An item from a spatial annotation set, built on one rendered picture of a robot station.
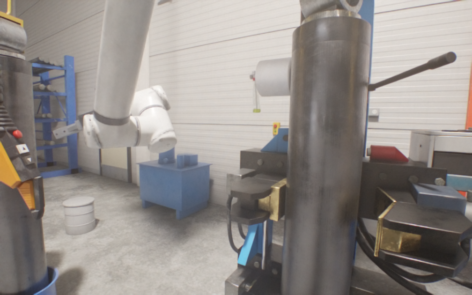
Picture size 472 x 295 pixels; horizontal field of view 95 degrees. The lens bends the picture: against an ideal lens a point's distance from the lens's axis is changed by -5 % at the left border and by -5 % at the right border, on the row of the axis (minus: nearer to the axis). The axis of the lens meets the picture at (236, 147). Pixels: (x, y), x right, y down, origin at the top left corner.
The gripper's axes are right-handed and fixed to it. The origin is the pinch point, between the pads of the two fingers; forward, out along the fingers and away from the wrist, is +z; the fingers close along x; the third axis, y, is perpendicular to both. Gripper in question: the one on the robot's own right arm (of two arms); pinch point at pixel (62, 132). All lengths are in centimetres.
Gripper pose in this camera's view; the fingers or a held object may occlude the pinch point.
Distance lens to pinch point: 87.4
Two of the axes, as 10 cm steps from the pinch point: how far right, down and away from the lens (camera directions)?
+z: -9.1, 3.6, -1.9
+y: 3.3, 9.3, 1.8
